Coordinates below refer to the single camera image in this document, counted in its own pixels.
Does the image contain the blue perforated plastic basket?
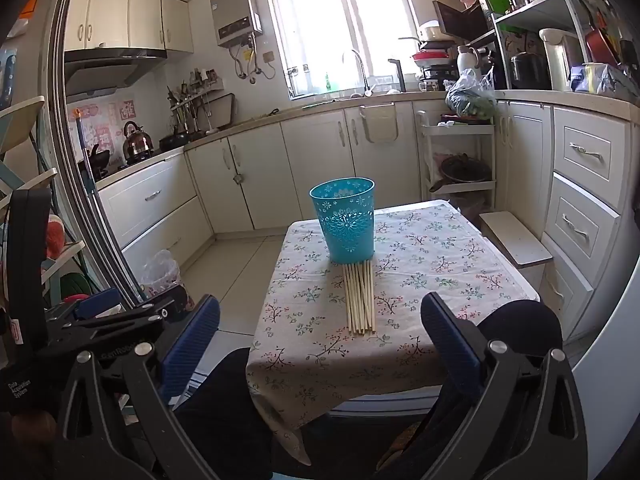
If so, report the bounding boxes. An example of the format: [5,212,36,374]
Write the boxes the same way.
[309,177,377,264]

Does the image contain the white table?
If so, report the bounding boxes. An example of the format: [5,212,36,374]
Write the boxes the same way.
[287,199,542,417]

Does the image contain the silver door frame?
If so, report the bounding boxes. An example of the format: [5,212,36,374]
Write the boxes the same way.
[45,0,146,308]

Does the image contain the range hood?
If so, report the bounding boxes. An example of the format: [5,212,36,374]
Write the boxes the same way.
[64,47,168,98]

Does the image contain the white rolling cart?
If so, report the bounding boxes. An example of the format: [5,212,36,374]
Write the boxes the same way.
[417,110,497,211]

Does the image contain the black lidded pan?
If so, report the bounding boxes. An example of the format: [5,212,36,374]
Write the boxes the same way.
[429,155,492,193]

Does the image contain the floral tablecloth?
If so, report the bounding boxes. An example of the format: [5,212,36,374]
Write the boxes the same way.
[246,201,536,466]

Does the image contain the wall utensil rack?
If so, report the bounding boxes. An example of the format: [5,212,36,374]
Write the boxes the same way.
[167,67,226,133]

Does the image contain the white electric water boiler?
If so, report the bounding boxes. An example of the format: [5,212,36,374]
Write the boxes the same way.
[539,27,583,92]

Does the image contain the white step stool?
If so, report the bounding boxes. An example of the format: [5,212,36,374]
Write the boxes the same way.
[479,211,555,268]

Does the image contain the pink wall stickers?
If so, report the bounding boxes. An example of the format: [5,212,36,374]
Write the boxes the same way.
[67,100,136,161]

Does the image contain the steel kettle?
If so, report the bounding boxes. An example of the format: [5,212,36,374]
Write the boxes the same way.
[122,121,155,158]

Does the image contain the person's right leg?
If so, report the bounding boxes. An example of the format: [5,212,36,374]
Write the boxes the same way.
[380,300,563,480]

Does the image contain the black tap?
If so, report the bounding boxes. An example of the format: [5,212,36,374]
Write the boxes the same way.
[387,58,407,92]

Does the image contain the white folding shelf rack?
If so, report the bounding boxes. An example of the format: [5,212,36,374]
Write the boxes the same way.
[0,97,88,311]

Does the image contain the white hanging bin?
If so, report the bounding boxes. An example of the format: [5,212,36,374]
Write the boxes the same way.
[359,102,399,145]

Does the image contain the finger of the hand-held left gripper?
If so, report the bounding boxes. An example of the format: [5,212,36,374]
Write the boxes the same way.
[47,284,190,357]
[75,289,123,320]

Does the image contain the trash bin with plastic bag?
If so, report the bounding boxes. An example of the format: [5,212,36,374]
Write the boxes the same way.
[137,249,181,306]

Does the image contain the stack of cookware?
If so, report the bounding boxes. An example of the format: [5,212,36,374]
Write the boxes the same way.
[412,20,458,92]

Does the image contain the person's left hand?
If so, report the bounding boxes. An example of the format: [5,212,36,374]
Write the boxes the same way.
[10,410,57,443]

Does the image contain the chrome kitchen faucet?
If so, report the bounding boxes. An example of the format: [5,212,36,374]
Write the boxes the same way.
[342,49,373,97]

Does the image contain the black wok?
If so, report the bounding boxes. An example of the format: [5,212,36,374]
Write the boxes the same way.
[80,144,112,178]

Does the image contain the blue mop handle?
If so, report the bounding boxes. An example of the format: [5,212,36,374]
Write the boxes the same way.
[74,109,101,201]

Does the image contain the bag of green vegetables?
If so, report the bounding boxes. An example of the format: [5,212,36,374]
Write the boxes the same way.
[445,69,498,120]

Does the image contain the person's leg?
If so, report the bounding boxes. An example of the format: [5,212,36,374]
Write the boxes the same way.
[175,347,273,480]
[380,300,563,480]

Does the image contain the person's left leg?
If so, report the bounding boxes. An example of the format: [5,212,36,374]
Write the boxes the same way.
[175,347,273,480]

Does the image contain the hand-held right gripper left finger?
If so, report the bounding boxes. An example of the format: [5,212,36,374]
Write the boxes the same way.
[51,294,222,480]

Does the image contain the black frying pan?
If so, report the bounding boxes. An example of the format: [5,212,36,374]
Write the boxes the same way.
[159,130,191,151]

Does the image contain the dark framed tray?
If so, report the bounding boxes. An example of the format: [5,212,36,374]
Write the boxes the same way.
[202,92,236,131]

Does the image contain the white thermos jug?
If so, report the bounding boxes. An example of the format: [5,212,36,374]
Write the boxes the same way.
[456,45,480,81]

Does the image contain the white drawer cabinet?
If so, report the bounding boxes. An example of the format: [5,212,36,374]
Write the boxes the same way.
[492,100,640,346]

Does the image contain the kitchen window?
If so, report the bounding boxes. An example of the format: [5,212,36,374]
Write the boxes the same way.
[262,0,426,100]

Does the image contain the bundle of wooden chopsticks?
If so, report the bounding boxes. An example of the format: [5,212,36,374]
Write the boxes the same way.
[342,259,377,336]

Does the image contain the white wall cabinets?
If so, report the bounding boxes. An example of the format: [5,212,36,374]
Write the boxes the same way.
[64,0,195,53]

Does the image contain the black cooking pot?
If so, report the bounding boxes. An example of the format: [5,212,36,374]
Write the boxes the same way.
[510,51,551,91]

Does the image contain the blue box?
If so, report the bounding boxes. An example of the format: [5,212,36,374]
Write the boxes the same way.
[570,64,601,93]

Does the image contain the white countertop shelf rack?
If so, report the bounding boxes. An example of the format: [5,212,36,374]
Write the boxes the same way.
[467,0,596,92]

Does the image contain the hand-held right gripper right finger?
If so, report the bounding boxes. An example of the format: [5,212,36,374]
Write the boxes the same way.
[420,291,589,480]

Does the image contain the black microwave oven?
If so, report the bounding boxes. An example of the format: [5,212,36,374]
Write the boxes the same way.
[432,0,493,43]

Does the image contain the grey gas water heater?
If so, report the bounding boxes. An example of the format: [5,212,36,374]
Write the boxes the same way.
[209,0,264,50]

